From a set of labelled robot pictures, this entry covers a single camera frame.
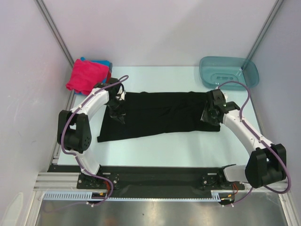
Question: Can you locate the blue folded t shirt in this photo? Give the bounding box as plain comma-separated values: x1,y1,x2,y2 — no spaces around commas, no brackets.
74,56,112,96

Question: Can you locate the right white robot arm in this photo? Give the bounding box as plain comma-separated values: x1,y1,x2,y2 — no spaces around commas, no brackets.
201,89,287,189

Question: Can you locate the red folded t shirt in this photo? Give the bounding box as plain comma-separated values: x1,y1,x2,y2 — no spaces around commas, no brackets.
106,68,112,83

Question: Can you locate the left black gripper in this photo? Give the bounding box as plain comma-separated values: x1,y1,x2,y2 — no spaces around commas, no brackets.
106,98,125,123

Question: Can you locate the right white cable duct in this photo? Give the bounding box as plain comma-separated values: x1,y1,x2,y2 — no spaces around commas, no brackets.
211,190,238,202

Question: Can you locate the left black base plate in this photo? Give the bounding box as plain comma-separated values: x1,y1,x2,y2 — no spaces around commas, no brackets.
76,173,119,190

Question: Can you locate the right aluminium corner post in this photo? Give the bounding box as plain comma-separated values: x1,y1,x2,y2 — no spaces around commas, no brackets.
246,0,285,61

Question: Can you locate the white cable duct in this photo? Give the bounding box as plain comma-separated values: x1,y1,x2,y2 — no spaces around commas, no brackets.
211,190,238,202
44,191,107,201

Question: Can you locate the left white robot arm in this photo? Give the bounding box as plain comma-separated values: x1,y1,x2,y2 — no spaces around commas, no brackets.
57,75,129,188

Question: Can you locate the pink folded t shirt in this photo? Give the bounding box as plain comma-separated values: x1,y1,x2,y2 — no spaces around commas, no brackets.
65,58,109,96

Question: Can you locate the aluminium corner post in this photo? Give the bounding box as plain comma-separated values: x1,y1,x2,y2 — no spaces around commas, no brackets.
34,0,74,67
246,0,285,61

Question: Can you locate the black t shirt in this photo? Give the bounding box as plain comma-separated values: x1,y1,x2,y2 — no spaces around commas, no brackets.
97,92,220,143

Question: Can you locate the teal plastic bin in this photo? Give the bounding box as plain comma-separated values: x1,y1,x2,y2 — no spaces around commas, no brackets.
199,56,259,90

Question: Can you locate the left aluminium corner post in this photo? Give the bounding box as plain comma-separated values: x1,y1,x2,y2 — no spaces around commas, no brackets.
34,0,74,67

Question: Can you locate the left white cable duct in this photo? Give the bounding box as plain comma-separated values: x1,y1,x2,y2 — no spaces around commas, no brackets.
44,191,107,201

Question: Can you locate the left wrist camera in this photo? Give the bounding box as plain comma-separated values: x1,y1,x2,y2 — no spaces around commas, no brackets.
116,84,126,101

